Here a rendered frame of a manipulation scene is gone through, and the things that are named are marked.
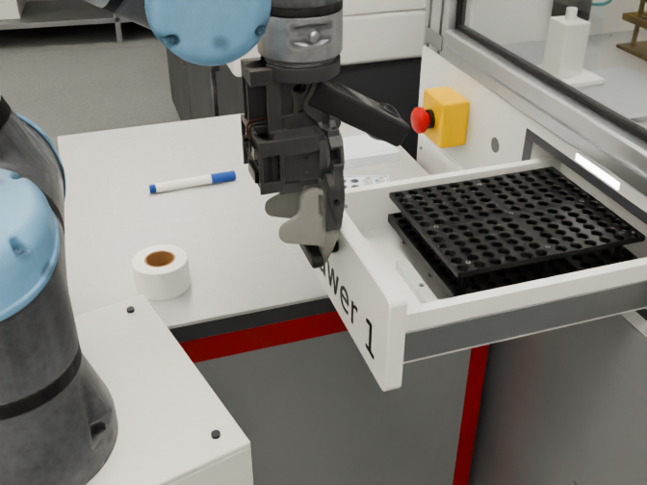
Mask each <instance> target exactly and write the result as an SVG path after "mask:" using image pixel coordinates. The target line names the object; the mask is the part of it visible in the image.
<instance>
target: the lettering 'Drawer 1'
mask: <svg viewBox="0 0 647 485"><path fill-rule="evenodd" d="M327 269H328V281H329V285H330V287H331V282H332V275H333V287H334V293H335V295H336V293H337V287H338V280H339V278H338V276H337V277H336V285H335V279H334V269H333V268H331V275H330V272H329V262H328V261H327ZM343 290H344V291H345V293H346V296H347V299H345V297H344V295H343V293H342V291H343ZM342 297H343V299H344V300H345V301H346V303H347V305H348V307H349V297H348V293H347V291H346V289H345V287H344V286H341V289H340V298H341V303H342V306H343V309H344V311H345V312H346V314H347V315H348V314H349V311H347V310H346V308H345V306H344V304H343V299H342ZM353 309H355V310H356V312H357V307H356V306H355V305H353V301H351V320H350V321H351V323H352V324H353ZM366 322H367V323H368V324H369V325H370V330H369V346H368V345H367V344H366V345H365V347H366V348H367V349H368V351H369V353H370V354H371V356H372V358H373V360H374V355H373V353H372V352H371V344H372V324H371V323H370V321H369V320H368V319H367V318H366Z"/></svg>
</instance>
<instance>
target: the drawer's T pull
mask: <svg viewBox="0 0 647 485"><path fill-rule="evenodd" d="M299 246H300V248H301V249H302V251H303V253H304V255H305V256H306V258H307V260H308V262H309V263H310V265H311V267H312V268H321V267H322V266H323V265H324V258H323V256H322V254H321V252H320V251H319V249H318V246H317V245H306V244H300V245H299ZM338 250H339V244H338V242H336V244H335V246H334V248H333V250H332V252H337V251H338ZM332 252H331V253H332Z"/></svg>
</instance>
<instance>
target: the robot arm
mask: <svg viewBox="0 0 647 485"><path fill-rule="evenodd" d="M84 1H86V2H88V3H90V4H93V5H95V6H96V7H99V8H101V9H105V10H107V11H109V12H111V13H114V14H116V15H119V16H121V17H123V18H126V19H128V20H130V21H132V22H135V23H137V24H139V25H141V26H143V27H145V28H147V29H149V30H152V32H153V34H154V35H155V37H156V38H157V39H158V40H159V41H160V42H161V43H162V44H163V45H164V46H165V47H167V48H168V49H169V50H170V51H171V52H172V53H173V54H175V55H176V56H177V57H179V58H181V59H182V60H184V61H187V62H189V63H191V64H198V65H205V66H216V65H222V64H229V63H232V62H234V61H236V60H238V59H240V58H241V57H242V56H244V55H245V54H246V53H248V52H249V51H250V50H251V49H252V48H253V47H254V46H255V45H256V44H257V47H258V52H259V54H260V55H261V57H258V58H249V59H241V71H242V87H243V102H244V113H243V114H241V128H242V143H243V157H244V165H246V164H248V172H249V173H250V175H251V177H252V179H253V181H254V183H255V184H257V185H258V187H259V188H260V194H261V195H264V194H270V193H276V192H278V194H276V195H274V196H272V197H271V198H269V199H268V200H267V201H266V204H265V211H266V213H267V214H268V215H269V216H271V217H285V218H289V220H287V221H286V222H284V223H283V224H282V225H281V226H280V227H279V233H278V235H279V238H280V240H282V241H283V242H284V243H291V244H306V245H317V246H318V249H319V251H320V252H321V254H322V256H323V263H324V264H325V263H326V262H327V260H328V258H329V256H330V254H331V252H332V250H333V248H334V246H335V244H336V242H337V240H338V237H339V233H340V229H341V228H342V222H343V215H344V208H345V182H344V168H345V154H344V143H343V138H342V135H341V133H340V131H339V127H340V125H341V121H342V122H344V123H346V124H348V125H350V126H352V127H354V128H356V129H358V130H361V131H363V132H365V133H367V135H368V136H369V137H371V138H372V139H374V140H383V141H386V142H388V143H390V144H392V145H394V146H400V145H401V143H402V142H403V140H404V139H405V137H406V136H407V134H408V132H409V131H410V126H409V125H408V124H407V123H406V122H405V121H404V120H403V119H402V118H401V117H400V115H399V113H398V111H397V110H396V109H395V108H394V107H393V106H392V105H390V104H387V103H379V102H376V101H374V100H373V99H371V98H369V97H367V96H365V95H363V94H361V93H359V92H357V91H355V90H353V89H350V88H348V87H346V86H344V85H342V84H340V83H338V82H336V81H334V80H332V79H331V78H333V77H335V76H337V75H338V74H339V73H340V67H341V56H340V53H341V52H342V50H343V0H84ZM65 193H66V181H65V170H64V166H63V164H62V161H61V158H60V156H59V154H58V151H57V149H56V147H55V145H54V144H53V142H52V140H51V139H49V137H48V136H47V135H46V134H45V132H44V131H43V130H42V129H41V128H40V127H38V126H37V124H36V123H35V122H33V121H32V120H30V119H29V118H27V117H25V116H23V115H20V114H18V113H15V112H14V111H13V109H12V108H11V107H10V105H9V104H8V103H7V102H6V100H5V99H4V98H3V96H2V95H1V94H0V485H86V484H87V483H88V482H89V481H90V480H91V479H93V478H94V477H95V476H96V474H97V473H98V472H99V471H100V470H101V469H102V467H103V466H104V465H105V463H106V462H107V460H108V459H109V457H110V455H111V453H112V451H113V449H114V447H115V444H116V438H117V431H118V425H117V417H116V408H115V404H114V400H113V398H112V395H111V393H110V391H109V389H108V388H107V386H106V385H105V383H104V382H103V381H102V379H101V378H100V377H99V375H98V374H97V372H96V371H95V370H94V368H93V367H92V366H91V364H90V363H89V361H88V360H87V359H86V357H85V356H84V354H83V353H82V351H81V347H80V344H79V339H78V333H77V328H76V324H75V319H74V315H73V310H72V306H71V301H70V296H69V291H68V285H67V279H66V270H65Z"/></svg>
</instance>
